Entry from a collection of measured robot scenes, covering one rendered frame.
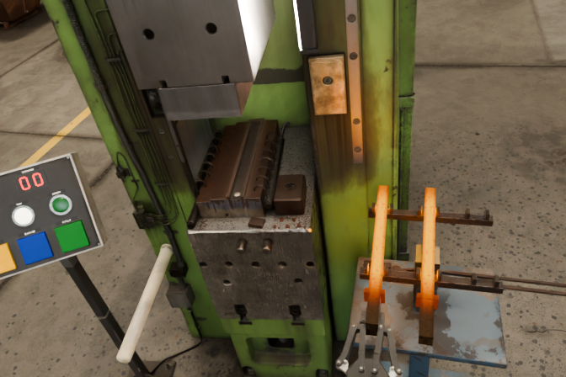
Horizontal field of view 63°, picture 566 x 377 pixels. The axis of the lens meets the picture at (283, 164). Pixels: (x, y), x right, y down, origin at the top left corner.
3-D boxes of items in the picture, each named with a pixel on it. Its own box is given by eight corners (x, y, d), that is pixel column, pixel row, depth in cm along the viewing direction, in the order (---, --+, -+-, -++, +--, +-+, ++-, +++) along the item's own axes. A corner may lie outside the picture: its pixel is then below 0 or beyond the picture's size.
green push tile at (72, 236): (89, 244, 129) (80, 220, 128) (62, 253, 128) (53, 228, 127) (91, 243, 131) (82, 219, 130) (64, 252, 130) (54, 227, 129)
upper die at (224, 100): (242, 116, 116) (234, 83, 111) (168, 121, 120) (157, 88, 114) (264, 47, 149) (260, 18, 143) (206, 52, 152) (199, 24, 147)
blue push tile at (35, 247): (52, 257, 128) (43, 231, 127) (25, 266, 126) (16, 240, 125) (54, 255, 129) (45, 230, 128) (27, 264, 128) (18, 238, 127)
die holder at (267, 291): (323, 321, 158) (311, 230, 131) (218, 318, 164) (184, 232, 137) (328, 208, 201) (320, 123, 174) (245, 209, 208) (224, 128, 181)
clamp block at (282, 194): (304, 215, 136) (301, 199, 132) (276, 216, 137) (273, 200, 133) (307, 188, 145) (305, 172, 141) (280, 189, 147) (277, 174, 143)
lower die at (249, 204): (264, 216, 138) (259, 195, 133) (200, 217, 141) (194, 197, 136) (280, 136, 171) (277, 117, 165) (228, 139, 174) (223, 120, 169)
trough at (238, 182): (244, 199, 134) (242, 195, 134) (226, 199, 135) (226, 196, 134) (264, 121, 167) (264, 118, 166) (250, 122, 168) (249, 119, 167)
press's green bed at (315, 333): (333, 386, 186) (323, 320, 158) (243, 382, 193) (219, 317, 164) (335, 276, 229) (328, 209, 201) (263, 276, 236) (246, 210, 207)
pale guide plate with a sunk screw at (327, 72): (346, 114, 126) (343, 56, 116) (314, 115, 128) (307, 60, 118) (346, 109, 128) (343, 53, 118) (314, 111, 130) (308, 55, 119)
